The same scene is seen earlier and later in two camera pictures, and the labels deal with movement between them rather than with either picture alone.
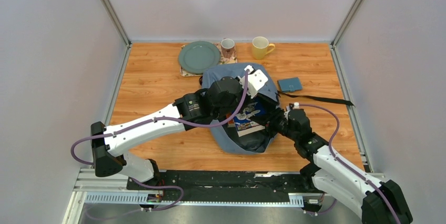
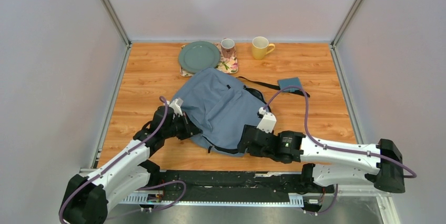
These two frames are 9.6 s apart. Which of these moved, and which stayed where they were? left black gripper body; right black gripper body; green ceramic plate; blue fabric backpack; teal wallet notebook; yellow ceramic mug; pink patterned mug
Moved: left black gripper body; right black gripper body; blue fabric backpack
Stayed: yellow ceramic mug; pink patterned mug; teal wallet notebook; green ceramic plate
